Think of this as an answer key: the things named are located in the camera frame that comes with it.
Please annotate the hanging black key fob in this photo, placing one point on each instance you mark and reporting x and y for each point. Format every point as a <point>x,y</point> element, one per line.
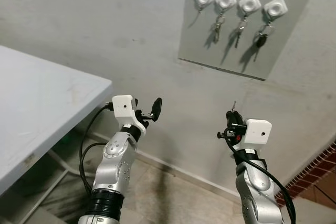
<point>261,39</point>

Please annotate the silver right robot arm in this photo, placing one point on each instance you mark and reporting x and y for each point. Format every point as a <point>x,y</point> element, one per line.
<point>254,187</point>

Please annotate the hanging silver key bunch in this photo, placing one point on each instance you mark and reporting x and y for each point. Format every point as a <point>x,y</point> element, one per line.
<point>218,24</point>
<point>241,27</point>

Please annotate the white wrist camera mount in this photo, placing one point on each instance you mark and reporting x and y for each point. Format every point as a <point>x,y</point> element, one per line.
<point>123,106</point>
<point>257,132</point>

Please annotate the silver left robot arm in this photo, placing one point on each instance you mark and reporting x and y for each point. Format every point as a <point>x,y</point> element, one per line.
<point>113,166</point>

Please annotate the white folding table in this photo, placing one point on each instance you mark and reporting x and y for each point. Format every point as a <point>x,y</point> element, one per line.
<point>42,108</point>

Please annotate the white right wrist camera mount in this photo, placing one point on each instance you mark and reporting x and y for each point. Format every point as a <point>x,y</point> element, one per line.
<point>257,132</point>

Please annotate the grey wall board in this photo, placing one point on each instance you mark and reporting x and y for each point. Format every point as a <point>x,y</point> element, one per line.
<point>202,40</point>

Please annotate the red brick border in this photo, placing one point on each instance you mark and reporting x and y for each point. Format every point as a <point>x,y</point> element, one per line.
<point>315,169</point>

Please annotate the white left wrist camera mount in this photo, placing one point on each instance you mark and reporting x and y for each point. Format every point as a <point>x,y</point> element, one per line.
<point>123,106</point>

